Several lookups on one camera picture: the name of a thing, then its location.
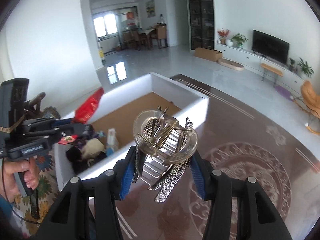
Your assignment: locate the red snack packet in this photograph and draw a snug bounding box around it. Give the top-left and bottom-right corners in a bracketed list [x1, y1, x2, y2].
[73, 88, 104, 124]

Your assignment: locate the rhinestone clear hair claw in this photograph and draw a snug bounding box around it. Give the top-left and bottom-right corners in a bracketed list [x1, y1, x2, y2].
[132, 107, 199, 203]

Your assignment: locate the person left hand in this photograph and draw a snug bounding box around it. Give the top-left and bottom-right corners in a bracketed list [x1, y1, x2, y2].
[1, 157, 40, 203]

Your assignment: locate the white storage box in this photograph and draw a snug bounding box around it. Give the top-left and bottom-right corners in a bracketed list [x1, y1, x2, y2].
[54, 71, 210, 192]

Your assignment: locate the orange lounge chair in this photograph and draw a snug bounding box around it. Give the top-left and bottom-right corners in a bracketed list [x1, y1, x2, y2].
[300, 81, 319, 135]

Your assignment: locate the small wooden bench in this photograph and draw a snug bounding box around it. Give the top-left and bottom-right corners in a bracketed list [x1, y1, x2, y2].
[260, 63, 283, 87]

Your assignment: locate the white tv cabinet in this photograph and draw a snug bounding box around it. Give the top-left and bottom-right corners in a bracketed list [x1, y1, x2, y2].
[214, 44, 304, 94]

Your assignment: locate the oval pet bed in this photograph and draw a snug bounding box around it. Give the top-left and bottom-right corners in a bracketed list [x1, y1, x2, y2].
[217, 58, 245, 71]

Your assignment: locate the small dark potted plant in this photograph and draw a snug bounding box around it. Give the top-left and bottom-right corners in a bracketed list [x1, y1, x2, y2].
[289, 58, 296, 72]

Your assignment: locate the green potted plant right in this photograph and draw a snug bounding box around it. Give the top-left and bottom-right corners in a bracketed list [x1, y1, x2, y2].
[298, 57, 314, 78]

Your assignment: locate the green potted plant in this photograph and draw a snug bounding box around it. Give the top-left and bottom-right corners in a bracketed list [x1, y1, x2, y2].
[232, 33, 248, 48]
[298, 57, 314, 78]

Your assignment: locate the cardboard box on floor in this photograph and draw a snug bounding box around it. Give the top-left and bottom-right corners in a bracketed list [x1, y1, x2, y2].
[194, 48, 223, 62]

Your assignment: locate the black flat television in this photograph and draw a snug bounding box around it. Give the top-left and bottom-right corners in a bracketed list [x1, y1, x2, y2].
[252, 30, 290, 64]

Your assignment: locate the green potted plant left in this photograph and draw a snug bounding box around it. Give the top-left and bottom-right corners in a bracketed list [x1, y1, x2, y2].
[232, 33, 248, 48]

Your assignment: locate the red flower vase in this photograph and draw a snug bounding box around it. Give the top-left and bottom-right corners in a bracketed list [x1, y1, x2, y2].
[217, 29, 231, 44]

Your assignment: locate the dark display shelf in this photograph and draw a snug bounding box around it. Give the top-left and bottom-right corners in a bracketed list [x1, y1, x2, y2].
[188, 0, 214, 50]

